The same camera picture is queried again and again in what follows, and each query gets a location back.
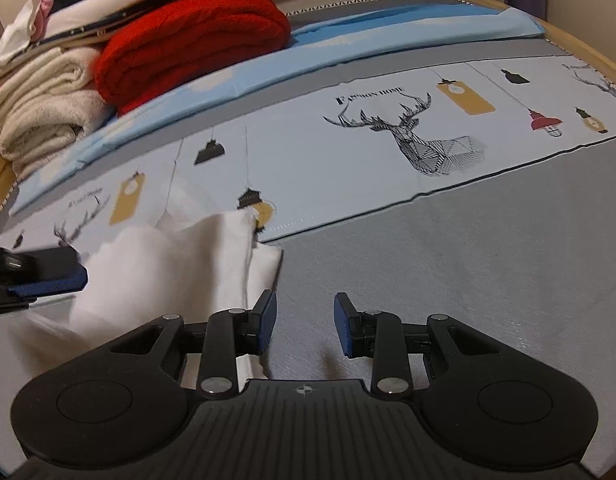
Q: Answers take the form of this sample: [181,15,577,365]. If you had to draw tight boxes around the red knitted blanket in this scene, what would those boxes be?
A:
[92,0,291,116]

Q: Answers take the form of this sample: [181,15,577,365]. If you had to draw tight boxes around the grey printed bed sheet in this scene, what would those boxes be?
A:
[0,35,616,479]

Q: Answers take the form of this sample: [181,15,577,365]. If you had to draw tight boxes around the white t-shirt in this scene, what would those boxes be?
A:
[10,209,282,377]

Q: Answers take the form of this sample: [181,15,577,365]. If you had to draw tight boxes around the cream folded blanket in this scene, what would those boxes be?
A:
[0,47,114,181]

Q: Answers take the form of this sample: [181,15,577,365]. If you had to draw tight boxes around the folded white patterned bedding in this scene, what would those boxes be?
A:
[0,0,148,84]

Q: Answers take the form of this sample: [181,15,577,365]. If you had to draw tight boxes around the light blue pillowcase sheet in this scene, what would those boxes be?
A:
[11,3,544,214]

